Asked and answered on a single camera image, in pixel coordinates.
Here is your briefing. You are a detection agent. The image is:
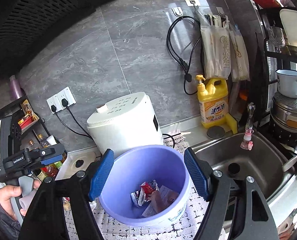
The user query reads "stainless steel sink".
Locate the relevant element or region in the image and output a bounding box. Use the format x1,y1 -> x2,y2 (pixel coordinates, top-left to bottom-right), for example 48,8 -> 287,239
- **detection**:
192,132 -> 295,201

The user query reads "yellow sponge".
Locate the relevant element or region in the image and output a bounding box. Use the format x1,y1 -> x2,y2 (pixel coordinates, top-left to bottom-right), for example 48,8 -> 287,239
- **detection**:
225,113 -> 238,134

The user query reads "black power cable right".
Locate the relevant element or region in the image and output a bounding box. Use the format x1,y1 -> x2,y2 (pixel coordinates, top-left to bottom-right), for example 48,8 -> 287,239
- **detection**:
61,98 -> 94,139

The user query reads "black range hood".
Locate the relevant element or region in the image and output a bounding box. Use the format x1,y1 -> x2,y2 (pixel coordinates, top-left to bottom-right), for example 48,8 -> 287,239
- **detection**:
0,0 -> 113,76

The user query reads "yellow dish soap bottle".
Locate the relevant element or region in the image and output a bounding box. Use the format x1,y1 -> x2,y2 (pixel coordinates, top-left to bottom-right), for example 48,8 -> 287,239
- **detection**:
196,75 -> 228,129

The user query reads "faucet with pink filter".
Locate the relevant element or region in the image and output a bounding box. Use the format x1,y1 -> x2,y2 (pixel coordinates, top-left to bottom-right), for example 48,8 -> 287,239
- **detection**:
240,102 -> 255,151

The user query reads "person's left hand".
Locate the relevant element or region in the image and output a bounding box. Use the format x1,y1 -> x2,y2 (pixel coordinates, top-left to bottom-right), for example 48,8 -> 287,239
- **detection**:
0,185 -> 22,221

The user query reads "white top oil dispenser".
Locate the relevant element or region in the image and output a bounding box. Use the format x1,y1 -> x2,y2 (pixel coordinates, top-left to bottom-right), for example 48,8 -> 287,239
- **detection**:
46,135 -> 57,145

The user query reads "yellow capped green label bottle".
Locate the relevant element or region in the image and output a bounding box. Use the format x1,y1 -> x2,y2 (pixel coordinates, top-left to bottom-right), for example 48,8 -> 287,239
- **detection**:
53,154 -> 67,170

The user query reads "purple plastic trash bucket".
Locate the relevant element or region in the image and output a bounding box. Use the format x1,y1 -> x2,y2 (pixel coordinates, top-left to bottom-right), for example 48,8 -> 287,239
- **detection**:
99,145 -> 191,226

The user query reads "cream induction cooker base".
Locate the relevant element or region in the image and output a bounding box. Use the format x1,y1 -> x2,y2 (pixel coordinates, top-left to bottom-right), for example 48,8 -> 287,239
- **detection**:
55,150 -> 100,180

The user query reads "white enamel mug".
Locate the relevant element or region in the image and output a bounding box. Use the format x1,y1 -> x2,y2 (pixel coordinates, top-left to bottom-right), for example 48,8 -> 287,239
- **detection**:
276,69 -> 297,99

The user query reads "dark soy sauce bottle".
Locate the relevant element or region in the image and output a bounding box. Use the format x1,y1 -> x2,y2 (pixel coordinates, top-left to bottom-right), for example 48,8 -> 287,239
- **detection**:
29,140 -> 46,181

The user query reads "hanging chopsticks packet bag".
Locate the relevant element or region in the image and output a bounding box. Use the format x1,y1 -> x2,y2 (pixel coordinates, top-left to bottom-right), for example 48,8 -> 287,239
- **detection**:
200,15 -> 231,80

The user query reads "hanging black cable loop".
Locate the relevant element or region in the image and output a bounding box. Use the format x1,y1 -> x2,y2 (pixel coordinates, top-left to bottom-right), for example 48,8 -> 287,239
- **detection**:
166,15 -> 202,96

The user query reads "white wall socket panel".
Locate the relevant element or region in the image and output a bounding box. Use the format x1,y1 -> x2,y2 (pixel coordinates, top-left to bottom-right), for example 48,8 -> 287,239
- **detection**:
46,87 -> 76,114

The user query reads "red capped oil bottle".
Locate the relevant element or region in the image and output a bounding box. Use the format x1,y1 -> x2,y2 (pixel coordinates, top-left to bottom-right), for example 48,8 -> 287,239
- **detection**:
41,164 -> 58,178

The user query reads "clear gold capped bottle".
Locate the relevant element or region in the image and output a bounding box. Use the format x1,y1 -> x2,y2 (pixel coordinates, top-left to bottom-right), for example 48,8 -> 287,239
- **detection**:
37,134 -> 50,148

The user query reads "white patterned table mat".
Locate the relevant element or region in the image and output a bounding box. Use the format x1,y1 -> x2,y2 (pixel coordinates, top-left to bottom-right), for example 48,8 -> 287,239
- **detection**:
63,129 -> 230,240

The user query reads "black metal spice rack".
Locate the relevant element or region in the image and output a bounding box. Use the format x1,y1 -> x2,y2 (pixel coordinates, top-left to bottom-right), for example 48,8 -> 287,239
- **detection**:
0,96 -> 51,139

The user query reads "red white wrapper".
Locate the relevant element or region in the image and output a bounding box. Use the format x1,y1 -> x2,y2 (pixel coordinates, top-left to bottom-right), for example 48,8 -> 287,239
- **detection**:
130,180 -> 159,208

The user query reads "stainless steel steamer pot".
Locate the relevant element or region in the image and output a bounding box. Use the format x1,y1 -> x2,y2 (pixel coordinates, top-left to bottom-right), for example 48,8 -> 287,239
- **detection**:
271,92 -> 297,129

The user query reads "cream white air fryer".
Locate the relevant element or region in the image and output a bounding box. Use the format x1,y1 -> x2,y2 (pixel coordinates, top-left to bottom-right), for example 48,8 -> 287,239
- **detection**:
87,92 -> 164,158

